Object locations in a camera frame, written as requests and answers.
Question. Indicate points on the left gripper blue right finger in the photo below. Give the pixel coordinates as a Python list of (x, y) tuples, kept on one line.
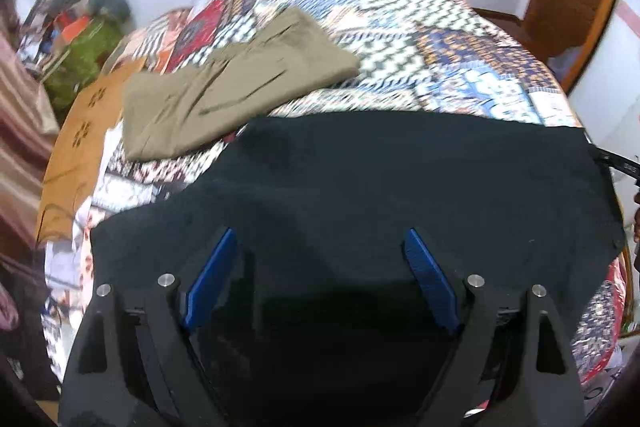
[(433, 281)]

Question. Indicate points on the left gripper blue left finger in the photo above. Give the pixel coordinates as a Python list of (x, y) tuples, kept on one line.
[(205, 275)]

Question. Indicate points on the black pants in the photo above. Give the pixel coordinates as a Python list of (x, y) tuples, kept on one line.
[(323, 323)]

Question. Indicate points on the person's right hand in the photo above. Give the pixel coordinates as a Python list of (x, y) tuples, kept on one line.
[(636, 232)]

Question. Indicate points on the wooden lap desk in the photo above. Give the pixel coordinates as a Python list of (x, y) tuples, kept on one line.
[(75, 161)]

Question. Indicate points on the khaki pants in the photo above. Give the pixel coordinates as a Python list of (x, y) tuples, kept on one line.
[(165, 116)]

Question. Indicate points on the patchwork patterned bedspread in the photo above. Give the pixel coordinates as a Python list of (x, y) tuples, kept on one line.
[(433, 55)]

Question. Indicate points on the red striped curtain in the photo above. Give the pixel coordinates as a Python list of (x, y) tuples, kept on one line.
[(28, 132)]

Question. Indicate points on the green fabric storage box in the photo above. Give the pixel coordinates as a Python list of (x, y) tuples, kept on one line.
[(79, 64)]

